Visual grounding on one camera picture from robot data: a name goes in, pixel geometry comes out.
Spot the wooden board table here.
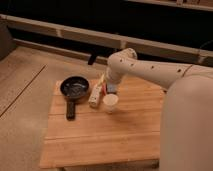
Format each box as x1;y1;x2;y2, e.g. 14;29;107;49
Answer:
40;77;164;168

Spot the red pepper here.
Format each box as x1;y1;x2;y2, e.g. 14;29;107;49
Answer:
102;83;107;95

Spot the white cup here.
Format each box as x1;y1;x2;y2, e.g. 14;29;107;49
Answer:
103;94;119;113

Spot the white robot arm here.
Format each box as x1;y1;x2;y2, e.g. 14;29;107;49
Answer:
106;48;213;171

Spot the dark table leg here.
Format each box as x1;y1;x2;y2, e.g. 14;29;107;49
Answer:
88;54;98;65

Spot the black frying pan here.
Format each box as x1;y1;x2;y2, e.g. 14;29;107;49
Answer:
60;76;89;121

